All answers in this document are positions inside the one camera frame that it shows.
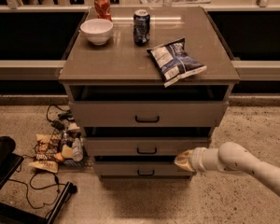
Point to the blue soda can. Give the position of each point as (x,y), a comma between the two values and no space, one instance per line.
(141,27)

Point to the grey drawer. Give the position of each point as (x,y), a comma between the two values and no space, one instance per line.
(149,106)
(124,141)
(138,167)

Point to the black chair base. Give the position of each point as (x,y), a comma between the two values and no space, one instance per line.
(42,190)

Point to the blue white chip bag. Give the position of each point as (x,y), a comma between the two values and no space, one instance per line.
(174,63)

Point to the clear plastic bottle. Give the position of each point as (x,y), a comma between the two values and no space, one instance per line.
(77,150)

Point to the yellow snack bag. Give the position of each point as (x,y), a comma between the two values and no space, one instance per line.
(50,166)

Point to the white ceramic bowl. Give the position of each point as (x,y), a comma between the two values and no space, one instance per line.
(97,31)

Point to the black power adapter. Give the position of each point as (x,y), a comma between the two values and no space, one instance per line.
(56,124)

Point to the grey drawer cabinet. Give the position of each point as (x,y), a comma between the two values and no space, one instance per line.
(121,63)

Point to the beige padded gripper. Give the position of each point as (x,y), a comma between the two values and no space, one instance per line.
(196,160)

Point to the orange soda can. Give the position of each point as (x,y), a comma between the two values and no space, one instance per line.
(102,8)

